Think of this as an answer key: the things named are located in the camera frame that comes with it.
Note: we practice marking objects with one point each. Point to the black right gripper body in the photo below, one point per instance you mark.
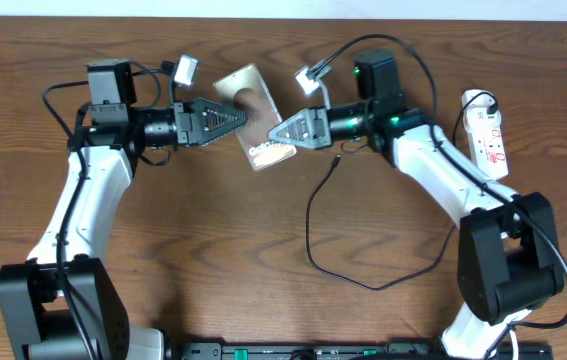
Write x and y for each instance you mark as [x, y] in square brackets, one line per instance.
[329, 129]

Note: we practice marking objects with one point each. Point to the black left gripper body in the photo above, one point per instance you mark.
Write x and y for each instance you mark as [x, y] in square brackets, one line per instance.
[184, 130]

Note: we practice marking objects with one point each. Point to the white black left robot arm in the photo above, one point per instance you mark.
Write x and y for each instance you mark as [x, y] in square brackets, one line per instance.
[61, 303]

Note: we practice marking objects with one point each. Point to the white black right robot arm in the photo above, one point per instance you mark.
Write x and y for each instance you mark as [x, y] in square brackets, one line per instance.
[509, 262]

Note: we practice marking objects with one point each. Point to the white power strip socket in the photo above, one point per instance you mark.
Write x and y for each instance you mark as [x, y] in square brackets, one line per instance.
[482, 122]

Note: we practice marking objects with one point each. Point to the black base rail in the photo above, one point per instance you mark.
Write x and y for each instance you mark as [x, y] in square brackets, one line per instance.
[395, 350]

